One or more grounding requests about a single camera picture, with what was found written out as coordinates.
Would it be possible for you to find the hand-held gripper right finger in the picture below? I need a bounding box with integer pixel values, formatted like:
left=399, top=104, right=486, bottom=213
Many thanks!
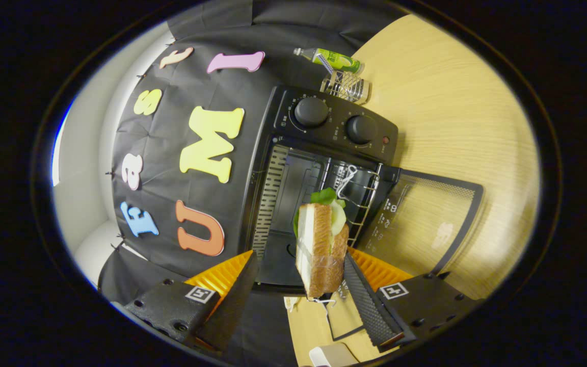
left=342, top=247, right=483, bottom=352

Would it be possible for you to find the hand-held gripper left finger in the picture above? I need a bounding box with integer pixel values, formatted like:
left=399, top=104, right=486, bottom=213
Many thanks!
left=125, top=250, right=259, bottom=355

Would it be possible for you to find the sandwich with lettuce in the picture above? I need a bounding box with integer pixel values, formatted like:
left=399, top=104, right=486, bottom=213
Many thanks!
left=293, top=188, right=350, bottom=299

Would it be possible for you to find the black toaster oven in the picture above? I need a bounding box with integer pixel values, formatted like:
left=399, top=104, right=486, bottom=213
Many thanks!
left=240, top=84, right=485, bottom=342

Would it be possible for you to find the white rectangular tray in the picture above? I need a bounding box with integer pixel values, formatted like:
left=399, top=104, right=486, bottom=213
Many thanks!
left=309, top=343, right=359, bottom=367

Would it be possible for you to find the clear glass holder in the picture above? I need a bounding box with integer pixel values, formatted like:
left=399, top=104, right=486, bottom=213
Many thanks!
left=320, top=70, right=371, bottom=104

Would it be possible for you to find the green label drink bottle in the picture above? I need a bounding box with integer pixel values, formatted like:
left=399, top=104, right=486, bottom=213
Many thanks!
left=293, top=47, right=363, bottom=74

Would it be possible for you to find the white string tie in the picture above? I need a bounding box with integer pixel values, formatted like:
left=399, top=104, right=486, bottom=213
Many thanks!
left=336, top=165, right=359, bottom=200
left=283, top=296, right=337, bottom=312

